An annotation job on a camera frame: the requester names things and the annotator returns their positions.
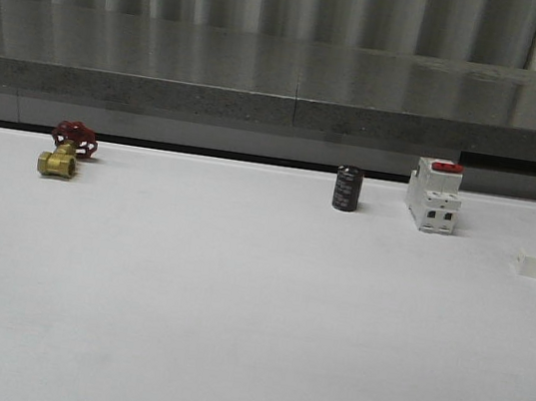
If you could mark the black cylindrical capacitor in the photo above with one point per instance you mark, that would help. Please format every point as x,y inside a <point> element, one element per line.
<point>348,184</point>

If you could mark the brass valve red handwheel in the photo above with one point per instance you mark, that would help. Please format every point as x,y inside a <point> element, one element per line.
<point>73,141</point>

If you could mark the grey stone counter ledge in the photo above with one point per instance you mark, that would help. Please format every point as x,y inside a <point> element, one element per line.
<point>400,102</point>

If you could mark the white circuit breaker red switch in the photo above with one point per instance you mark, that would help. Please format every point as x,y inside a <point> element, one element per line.
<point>432,195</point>

